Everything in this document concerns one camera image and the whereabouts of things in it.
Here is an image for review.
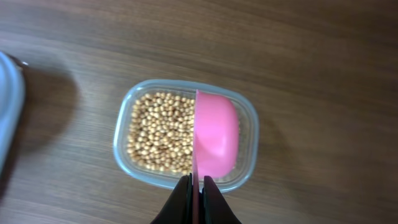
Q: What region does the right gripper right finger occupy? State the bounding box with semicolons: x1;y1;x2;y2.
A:
199;176;241;224

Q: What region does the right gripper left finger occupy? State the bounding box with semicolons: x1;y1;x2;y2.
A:
150;174;193;224

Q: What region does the pink measuring scoop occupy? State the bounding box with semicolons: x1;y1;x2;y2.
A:
192;90;239;223

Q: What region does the white bowl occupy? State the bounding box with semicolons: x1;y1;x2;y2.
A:
1;52;25;172

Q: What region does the clear plastic container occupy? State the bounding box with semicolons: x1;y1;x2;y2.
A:
113;79;259;193

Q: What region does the pile of soybeans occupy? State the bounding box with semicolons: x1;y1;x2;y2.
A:
126;92;195;175

